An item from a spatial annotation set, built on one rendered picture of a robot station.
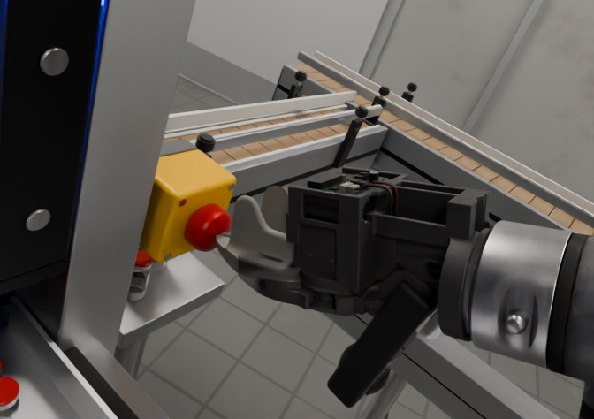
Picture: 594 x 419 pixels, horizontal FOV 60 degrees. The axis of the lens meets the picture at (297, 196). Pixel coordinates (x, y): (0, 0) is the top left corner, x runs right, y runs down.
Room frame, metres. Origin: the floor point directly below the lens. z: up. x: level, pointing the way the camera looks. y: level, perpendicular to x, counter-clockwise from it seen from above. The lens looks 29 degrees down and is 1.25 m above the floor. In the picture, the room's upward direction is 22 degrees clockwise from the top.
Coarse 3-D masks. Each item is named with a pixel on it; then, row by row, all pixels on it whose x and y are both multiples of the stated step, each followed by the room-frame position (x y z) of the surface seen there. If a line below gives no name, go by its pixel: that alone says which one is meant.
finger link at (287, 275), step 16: (240, 256) 0.30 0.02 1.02; (240, 272) 0.29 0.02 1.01; (256, 272) 0.29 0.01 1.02; (272, 272) 0.28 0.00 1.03; (288, 272) 0.28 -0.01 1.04; (256, 288) 0.28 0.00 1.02; (272, 288) 0.27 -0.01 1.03; (288, 288) 0.26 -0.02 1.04; (304, 288) 0.27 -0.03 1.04; (304, 304) 0.26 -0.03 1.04
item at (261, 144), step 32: (288, 96) 0.87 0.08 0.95; (320, 96) 0.88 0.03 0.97; (352, 96) 0.99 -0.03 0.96; (192, 128) 0.65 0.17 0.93; (224, 128) 0.69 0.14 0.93; (256, 128) 0.64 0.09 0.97; (288, 128) 0.70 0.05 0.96; (320, 128) 0.84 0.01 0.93; (352, 128) 0.81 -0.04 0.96; (384, 128) 0.96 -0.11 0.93; (224, 160) 0.60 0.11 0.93; (256, 160) 0.63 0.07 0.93; (288, 160) 0.68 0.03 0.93; (320, 160) 0.77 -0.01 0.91; (352, 160) 0.87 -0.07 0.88; (256, 192) 0.63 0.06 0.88
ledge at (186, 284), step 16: (192, 256) 0.45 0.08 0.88; (160, 272) 0.41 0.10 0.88; (176, 272) 0.42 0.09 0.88; (192, 272) 0.43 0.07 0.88; (208, 272) 0.44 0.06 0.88; (160, 288) 0.39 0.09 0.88; (176, 288) 0.39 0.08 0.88; (192, 288) 0.40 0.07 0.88; (208, 288) 0.41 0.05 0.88; (128, 304) 0.35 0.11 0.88; (144, 304) 0.36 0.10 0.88; (160, 304) 0.37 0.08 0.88; (176, 304) 0.37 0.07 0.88; (192, 304) 0.39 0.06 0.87; (128, 320) 0.33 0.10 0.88; (144, 320) 0.34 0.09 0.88; (160, 320) 0.35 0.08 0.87; (128, 336) 0.32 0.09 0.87; (144, 336) 0.34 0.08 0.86
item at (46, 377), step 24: (24, 312) 0.27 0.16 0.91; (0, 336) 0.27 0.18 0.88; (24, 336) 0.27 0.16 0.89; (48, 336) 0.26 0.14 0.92; (24, 360) 0.26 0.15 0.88; (48, 360) 0.25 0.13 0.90; (24, 384) 0.24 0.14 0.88; (48, 384) 0.24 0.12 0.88; (72, 384) 0.24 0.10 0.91; (24, 408) 0.22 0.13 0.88; (48, 408) 0.23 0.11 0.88; (72, 408) 0.23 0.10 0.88; (96, 408) 0.22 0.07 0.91
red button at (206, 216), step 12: (216, 204) 0.36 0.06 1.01; (192, 216) 0.34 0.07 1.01; (204, 216) 0.34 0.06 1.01; (216, 216) 0.35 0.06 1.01; (228, 216) 0.36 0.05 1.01; (192, 228) 0.34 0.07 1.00; (204, 228) 0.34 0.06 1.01; (216, 228) 0.34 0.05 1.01; (228, 228) 0.35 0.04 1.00; (192, 240) 0.33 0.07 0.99; (204, 240) 0.33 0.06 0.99
